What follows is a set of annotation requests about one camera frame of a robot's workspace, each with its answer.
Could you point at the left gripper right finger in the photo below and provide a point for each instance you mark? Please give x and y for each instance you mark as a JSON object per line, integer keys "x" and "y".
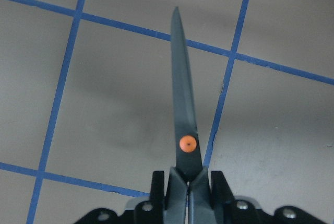
{"x": 221, "y": 197}

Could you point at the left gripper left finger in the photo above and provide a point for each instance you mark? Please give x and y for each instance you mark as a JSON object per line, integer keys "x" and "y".
{"x": 157, "y": 197}

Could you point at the orange grey handled scissors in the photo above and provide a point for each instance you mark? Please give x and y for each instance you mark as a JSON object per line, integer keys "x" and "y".
{"x": 188, "y": 193}

